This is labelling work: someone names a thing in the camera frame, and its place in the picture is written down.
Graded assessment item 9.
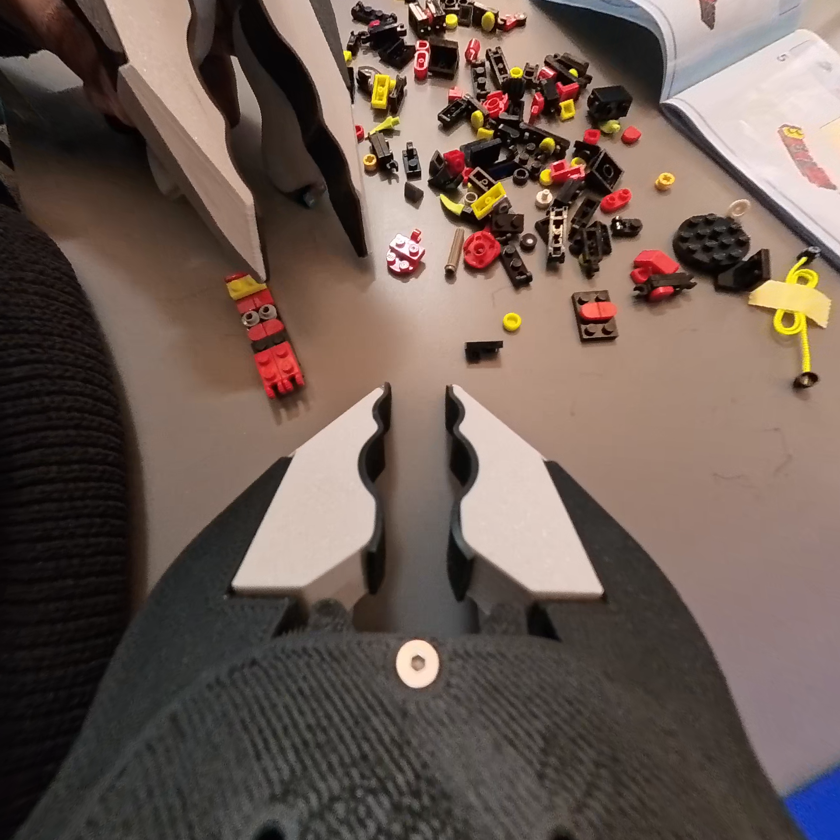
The black plate with red tile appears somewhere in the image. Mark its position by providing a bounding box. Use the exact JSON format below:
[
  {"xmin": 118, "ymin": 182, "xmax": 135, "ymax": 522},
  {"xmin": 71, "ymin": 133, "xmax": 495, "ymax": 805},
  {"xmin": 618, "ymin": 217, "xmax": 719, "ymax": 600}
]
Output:
[{"xmin": 571, "ymin": 290, "xmax": 621, "ymax": 342}]

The black lego bracket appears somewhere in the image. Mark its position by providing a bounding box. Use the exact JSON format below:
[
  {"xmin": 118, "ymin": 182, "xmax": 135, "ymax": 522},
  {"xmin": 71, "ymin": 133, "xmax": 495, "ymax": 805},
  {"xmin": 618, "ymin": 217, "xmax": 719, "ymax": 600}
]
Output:
[{"xmin": 714, "ymin": 248, "xmax": 773, "ymax": 293}]

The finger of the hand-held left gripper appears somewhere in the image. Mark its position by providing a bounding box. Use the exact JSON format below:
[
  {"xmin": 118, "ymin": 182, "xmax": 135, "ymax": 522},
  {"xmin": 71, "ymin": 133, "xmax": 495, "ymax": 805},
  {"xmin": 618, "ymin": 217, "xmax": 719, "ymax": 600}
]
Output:
[
  {"xmin": 239, "ymin": 0, "xmax": 370, "ymax": 259},
  {"xmin": 85, "ymin": 0, "xmax": 269, "ymax": 282}
]

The red yellow black lego assembly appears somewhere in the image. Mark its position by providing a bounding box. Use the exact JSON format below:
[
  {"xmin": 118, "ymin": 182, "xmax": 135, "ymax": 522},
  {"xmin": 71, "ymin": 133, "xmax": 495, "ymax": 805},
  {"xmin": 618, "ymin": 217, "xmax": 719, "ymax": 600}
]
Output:
[{"xmin": 225, "ymin": 271, "xmax": 307, "ymax": 401}]

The lego instruction booklet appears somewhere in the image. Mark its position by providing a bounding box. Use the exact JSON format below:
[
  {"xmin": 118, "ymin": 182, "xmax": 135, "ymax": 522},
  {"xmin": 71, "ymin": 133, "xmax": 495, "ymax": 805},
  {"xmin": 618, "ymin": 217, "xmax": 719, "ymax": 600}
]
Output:
[{"xmin": 538, "ymin": 0, "xmax": 840, "ymax": 270}]

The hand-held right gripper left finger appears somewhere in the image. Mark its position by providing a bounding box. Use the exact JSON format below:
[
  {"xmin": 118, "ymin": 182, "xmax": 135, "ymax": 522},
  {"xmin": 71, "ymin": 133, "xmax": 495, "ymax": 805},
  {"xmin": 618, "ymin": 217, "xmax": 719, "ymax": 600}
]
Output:
[{"xmin": 230, "ymin": 382, "xmax": 393, "ymax": 614}]

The red round lego plate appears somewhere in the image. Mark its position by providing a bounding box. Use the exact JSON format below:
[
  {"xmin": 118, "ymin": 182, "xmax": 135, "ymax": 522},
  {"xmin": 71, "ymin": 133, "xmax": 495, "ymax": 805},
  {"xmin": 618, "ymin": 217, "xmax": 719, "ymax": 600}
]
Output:
[{"xmin": 462, "ymin": 230, "xmax": 503, "ymax": 270}]

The neon yellow lego string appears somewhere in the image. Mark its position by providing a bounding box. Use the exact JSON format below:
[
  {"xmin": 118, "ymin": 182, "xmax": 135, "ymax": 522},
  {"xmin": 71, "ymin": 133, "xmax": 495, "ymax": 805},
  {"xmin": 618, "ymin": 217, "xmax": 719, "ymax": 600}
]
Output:
[{"xmin": 773, "ymin": 246, "xmax": 821, "ymax": 389}]

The black round lego plate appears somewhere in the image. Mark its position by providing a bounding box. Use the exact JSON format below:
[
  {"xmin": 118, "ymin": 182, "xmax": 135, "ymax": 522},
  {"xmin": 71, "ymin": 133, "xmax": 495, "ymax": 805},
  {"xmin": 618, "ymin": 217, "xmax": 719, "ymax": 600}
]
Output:
[{"xmin": 672, "ymin": 213, "xmax": 750, "ymax": 269}]

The red and black lego subassembly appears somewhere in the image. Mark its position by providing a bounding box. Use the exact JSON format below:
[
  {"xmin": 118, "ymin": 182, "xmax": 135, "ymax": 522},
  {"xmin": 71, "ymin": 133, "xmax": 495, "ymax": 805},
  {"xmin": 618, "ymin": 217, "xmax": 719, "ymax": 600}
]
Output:
[{"xmin": 630, "ymin": 249, "xmax": 698, "ymax": 303}]

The pile of loose lego pieces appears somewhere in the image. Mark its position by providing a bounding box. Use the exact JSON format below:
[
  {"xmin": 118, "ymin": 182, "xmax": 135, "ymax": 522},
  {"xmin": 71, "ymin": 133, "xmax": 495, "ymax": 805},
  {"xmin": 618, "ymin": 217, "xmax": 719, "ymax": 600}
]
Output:
[{"xmin": 344, "ymin": 0, "xmax": 647, "ymax": 290}]

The person's left hand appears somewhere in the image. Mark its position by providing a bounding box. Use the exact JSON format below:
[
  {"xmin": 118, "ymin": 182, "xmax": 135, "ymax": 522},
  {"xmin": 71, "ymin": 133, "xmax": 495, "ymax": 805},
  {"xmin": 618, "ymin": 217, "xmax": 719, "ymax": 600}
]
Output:
[{"xmin": 39, "ymin": 0, "xmax": 142, "ymax": 135}]

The person's black knit sweater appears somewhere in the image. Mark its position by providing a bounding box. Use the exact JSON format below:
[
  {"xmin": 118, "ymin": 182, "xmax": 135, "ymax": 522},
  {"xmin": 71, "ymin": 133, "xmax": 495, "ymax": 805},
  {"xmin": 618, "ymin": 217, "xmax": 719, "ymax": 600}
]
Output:
[{"xmin": 0, "ymin": 197, "xmax": 148, "ymax": 840}]

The red lego plate with pin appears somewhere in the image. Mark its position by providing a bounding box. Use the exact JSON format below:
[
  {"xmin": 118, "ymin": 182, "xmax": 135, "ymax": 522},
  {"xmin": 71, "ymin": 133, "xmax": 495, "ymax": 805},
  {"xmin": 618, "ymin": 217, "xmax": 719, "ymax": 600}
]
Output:
[{"xmin": 386, "ymin": 228, "xmax": 426, "ymax": 280}]

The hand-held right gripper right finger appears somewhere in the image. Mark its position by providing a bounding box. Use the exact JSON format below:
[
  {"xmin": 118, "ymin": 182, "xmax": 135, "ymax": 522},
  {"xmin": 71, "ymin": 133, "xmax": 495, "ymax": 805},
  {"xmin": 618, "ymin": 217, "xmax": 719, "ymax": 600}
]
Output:
[{"xmin": 445, "ymin": 384, "xmax": 605, "ymax": 621}]

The blue plastic box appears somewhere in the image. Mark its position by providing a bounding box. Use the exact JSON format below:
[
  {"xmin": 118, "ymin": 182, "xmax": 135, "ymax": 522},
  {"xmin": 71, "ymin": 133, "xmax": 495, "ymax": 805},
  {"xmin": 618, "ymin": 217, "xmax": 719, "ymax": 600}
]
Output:
[{"xmin": 781, "ymin": 784, "xmax": 840, "ymax": 840}]

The masking tape piece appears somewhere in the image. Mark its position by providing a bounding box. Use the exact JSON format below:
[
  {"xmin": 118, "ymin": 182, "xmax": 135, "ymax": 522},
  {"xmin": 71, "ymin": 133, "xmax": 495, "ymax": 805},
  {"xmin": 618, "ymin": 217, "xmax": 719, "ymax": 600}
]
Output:
[{"xmin": 748, "ymin": 279, "xmax": 829, "ymax": 327}]

